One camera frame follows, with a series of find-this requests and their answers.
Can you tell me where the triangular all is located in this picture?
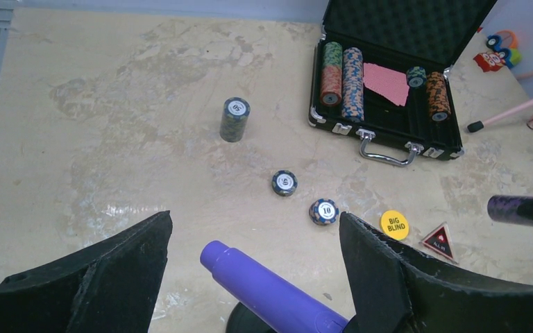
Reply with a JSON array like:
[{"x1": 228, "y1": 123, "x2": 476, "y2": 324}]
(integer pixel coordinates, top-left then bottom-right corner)
[{"x1": 420, "y1": 222, "x2": 458, "y2": 264}]

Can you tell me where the green and red chip row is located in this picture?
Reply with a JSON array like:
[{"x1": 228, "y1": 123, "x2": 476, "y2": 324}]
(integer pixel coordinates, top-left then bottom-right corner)
[{"x1": 320, "y1": 42, "x2": 343, "y2": 106}]

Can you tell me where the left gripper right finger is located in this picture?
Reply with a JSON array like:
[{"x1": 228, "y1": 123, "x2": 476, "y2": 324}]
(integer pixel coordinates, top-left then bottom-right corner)
[{"x1": 339, "y1": 212, "x2": 533, "y2": 332}]

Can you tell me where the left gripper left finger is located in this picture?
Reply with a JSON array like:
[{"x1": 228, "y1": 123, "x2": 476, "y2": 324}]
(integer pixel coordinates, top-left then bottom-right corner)
[{"x1": 0, "y1": 211, "x2": 173, "y2": 332}]

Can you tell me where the ten value poker chip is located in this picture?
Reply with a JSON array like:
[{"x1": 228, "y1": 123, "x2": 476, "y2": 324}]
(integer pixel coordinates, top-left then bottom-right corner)
[{"x1": 308, "y1": 198, "x2": 339, "y2": 225}]

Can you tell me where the red toy card pack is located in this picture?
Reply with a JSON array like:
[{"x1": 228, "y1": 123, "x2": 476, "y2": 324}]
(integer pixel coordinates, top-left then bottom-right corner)
[{"x1": 473, "y1": 52, "x2": 506, "y2": 73}]

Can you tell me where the purple handheld massager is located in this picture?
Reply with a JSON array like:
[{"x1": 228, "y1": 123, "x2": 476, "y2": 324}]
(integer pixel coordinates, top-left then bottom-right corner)
[{"x1": 200, "y1": 241, "x2": 348, "y2": 332}]

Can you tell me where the pink playing card deck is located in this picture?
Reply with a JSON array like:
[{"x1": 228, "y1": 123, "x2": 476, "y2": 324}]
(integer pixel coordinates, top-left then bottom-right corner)
[{"x1": 363, "y1": 62, "x2": 409, "y2": 106}]

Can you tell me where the fifty value poker chip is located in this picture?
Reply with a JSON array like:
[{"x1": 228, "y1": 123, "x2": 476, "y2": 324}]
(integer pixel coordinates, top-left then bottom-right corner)
[{"x1": 271, "y1": 170, "x2": 298, "y2": 196}]

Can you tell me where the dark green chip stack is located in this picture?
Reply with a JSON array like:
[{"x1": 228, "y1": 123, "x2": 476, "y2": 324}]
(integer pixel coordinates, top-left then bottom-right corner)
[{"x1": 406, "y1": 66, "x2": 427, "y2": 89}]

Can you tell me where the colourful toy car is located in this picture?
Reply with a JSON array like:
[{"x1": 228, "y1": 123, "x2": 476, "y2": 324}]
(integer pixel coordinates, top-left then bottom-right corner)
[{"x1": 486, "y1": 30, "x2": 522, "y2": 69}]

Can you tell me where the black aluminium poker case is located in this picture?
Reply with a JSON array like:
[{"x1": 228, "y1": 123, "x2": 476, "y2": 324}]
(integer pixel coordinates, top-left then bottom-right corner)
[{"x1": 308, "y1": 1, "x2": 494, "y2": 167}]

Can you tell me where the blue and orange chip row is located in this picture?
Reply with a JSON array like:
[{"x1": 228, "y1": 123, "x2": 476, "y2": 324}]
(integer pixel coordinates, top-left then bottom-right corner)
[{"x1": 341, "y1": 47, "x2": 364, "y2": 123}]

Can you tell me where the yellow big blind button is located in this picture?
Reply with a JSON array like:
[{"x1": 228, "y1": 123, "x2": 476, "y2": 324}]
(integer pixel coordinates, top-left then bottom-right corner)
[{"x1": 380, "y1": 210, "x2": 409, "y2": 241}]

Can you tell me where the orange and black chip row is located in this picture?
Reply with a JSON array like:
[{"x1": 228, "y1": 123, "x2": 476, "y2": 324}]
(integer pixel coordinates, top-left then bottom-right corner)
[{"x1": 426, "y1": 71, "x2": 451, "y2": 122}]

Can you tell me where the tall grey chip stack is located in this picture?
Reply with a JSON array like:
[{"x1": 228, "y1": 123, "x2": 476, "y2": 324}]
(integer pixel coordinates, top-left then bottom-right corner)
[{"x1": 219, "y1": 97, "x2": 251, "y2": 142}]

